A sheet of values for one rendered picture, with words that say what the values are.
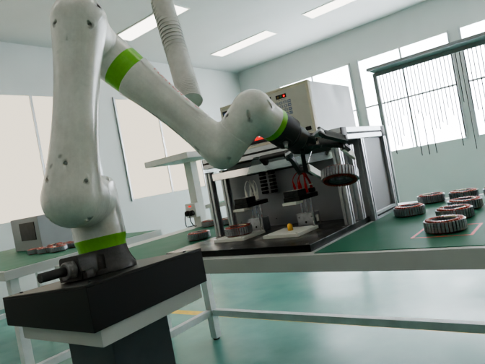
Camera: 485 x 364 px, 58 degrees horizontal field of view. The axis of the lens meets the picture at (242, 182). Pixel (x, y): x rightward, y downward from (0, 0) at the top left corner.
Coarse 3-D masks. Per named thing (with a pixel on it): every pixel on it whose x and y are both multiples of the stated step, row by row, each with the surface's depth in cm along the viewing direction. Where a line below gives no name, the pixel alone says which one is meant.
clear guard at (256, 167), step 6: (288, 150) 143; (294, 156) 140; (300, 156) 138; (306, 156) 136; (252, 162) 151; (258, 162) 149; (270, 162) 145; (276, 162) 143; (282, 162) 141; (288, 162) 139; (300, 162) 136; (306, 162) 134; (252, 168) 149; (258, 168) 147; (264, 168) 145; (270, 168) 143; (276, 168) 141; (282, 168) 139; (252, 174) 147
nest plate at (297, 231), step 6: (282, 228) 168; (294, 228) 161; (300, 228) 158; (306, 228) 156; (312, 228) 156; (270, 234) 158; (276, 234) 155; (282, 234) 152; (288, 234) 151; (294, 234) 149; (300, 234) 149
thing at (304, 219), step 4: (304, 212) 171; (308, 212) 168; (316, 212) 168; (300, 216) 169; (304, 216) 168; (308, 216) 167; (300, 220) 170; (304, 220) 169; (308, 220) 167; (312, 220) 166; (316, 220) 167; (320, 220) 170; (300, 224) 170; (304, 224) 169; (308, 224) 168; (312, 224) 167; (316, 224) 167
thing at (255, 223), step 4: (248, 220) 185; (252, 220) 184; (256, 220) 182; (264, 220) 182; (268, 220) 184; (252, 224) 184; (256, 224) 183; (264, 224) 181; (268, 224) 184; (256, 228) 183; (260, 228) 182; (264, 228) 181; (268, 228) 183
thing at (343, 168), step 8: (328, 168) 128; (336, 168) 126; (344, 168) 126; (352, 168) 127; (328, 176) 128; (336, 176) 128; (344, 176) 129; (352, 176) 127; (328, 184) 133; (336, 184) 134; (344, 184) 134
